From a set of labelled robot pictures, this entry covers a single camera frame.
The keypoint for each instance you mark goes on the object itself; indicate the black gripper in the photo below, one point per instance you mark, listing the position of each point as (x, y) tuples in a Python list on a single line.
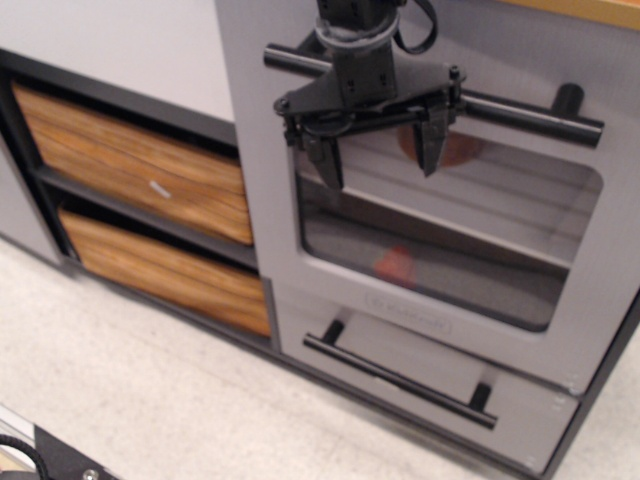
[(367, 91)]

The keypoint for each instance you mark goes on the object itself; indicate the grey oven door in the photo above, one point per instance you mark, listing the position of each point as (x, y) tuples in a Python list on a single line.
[(550, 325)]

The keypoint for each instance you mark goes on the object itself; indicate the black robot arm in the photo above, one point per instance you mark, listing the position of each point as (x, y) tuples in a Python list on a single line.
[(359, 26)]

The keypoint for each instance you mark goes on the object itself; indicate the grey oven rack tray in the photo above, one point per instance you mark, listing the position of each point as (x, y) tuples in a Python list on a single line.
[(530, 203)]

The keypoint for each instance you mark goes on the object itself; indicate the amber plastic pot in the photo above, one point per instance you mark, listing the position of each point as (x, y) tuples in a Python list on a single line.
[(459, 148)]

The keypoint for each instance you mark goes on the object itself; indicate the red toy strawberry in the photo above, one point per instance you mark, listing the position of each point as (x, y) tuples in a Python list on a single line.
[(396, 266)]

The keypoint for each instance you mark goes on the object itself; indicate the upper wood grain bin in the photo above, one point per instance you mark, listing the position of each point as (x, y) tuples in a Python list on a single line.
[(183, 183)]

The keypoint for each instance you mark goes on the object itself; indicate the wood grain bin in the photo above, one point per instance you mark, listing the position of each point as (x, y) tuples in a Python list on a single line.
[(183, 183), (210, 288)]

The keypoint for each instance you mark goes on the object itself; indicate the dark play kitchen cabinet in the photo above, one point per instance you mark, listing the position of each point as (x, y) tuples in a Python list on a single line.
[(160, 65)]

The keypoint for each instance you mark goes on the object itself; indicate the lower wood grain bin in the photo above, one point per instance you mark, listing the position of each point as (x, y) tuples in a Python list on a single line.
[(210, 288)]

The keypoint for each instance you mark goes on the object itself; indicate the grey lower drawer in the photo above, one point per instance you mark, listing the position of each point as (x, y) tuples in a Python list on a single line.
[(532, 419)]

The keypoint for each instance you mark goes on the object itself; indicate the black oven door handle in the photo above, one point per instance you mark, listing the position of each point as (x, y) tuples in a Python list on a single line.
[(561, 122)]

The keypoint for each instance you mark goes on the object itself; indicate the black drawer handle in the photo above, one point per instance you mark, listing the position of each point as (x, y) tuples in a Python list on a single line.
[(473, 410)]

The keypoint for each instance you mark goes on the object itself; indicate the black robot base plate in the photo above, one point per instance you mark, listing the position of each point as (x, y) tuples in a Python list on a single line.
[(65, 462)]

